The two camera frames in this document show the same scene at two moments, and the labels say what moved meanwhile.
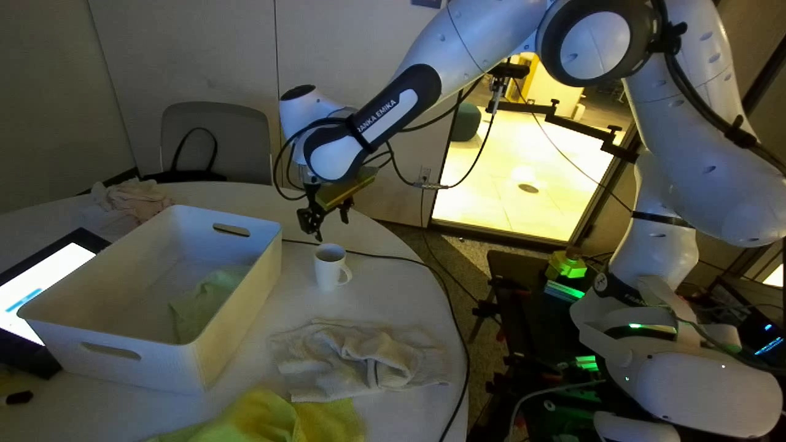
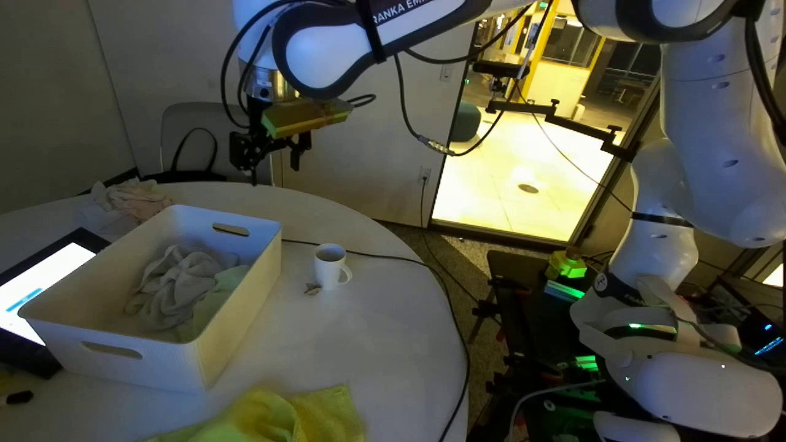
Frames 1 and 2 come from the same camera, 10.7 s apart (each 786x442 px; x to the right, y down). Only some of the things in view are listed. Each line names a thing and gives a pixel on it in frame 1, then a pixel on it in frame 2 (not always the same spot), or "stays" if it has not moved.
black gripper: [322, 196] to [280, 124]
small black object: [16, 398] stays
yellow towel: [268, 415] stays
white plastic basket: [179, 301] stays
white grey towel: [347, 355] to [170, 288]
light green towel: [202, 306] stays
